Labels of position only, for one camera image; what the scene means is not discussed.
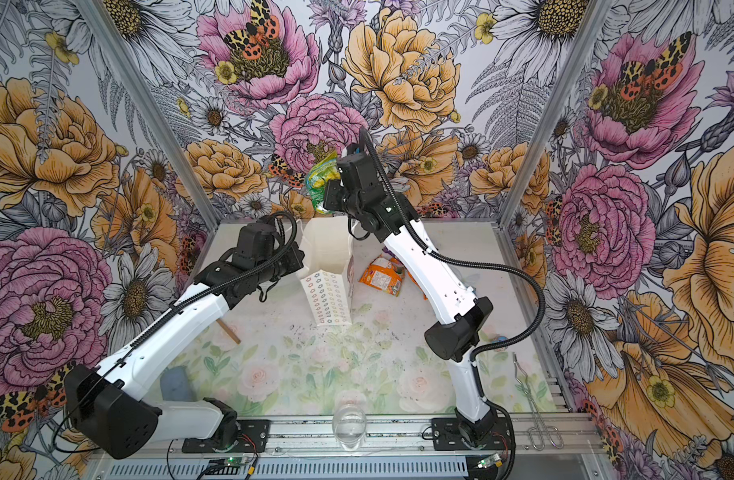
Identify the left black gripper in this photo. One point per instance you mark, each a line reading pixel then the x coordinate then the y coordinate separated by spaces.
pixel 292 260

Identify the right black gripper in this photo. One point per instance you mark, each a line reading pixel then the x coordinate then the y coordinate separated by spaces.
pixel 334 196

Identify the green snack packet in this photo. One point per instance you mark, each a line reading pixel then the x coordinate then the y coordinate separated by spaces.
pixel 317 178

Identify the white paper bag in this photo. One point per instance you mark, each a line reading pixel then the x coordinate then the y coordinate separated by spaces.
pixel 328 272

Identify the orange snack packet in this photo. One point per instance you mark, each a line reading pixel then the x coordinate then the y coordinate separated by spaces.
pixel 386 274

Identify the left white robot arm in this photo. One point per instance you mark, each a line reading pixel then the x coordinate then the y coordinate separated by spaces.
pixel 106 402

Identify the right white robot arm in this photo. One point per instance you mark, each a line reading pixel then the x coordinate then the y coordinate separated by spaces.
pixel 459 311

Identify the wooden block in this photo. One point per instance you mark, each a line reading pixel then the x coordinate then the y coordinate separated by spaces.
pixel 229 332

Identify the small blue pink toy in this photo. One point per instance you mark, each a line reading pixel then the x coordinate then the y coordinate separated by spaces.
pixel 500 343

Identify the clear plastic cup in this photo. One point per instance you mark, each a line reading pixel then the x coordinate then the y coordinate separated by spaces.
pixel 349 426

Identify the metal tongs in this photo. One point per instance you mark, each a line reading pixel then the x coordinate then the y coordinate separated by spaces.
pixel 532 402

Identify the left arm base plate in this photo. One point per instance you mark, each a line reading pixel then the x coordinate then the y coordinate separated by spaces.
pixel 242 436

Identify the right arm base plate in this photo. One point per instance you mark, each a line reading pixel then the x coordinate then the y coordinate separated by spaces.
pixel 446 436

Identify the aluminium front rail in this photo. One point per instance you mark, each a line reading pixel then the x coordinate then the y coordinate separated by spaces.
pixel 391 435

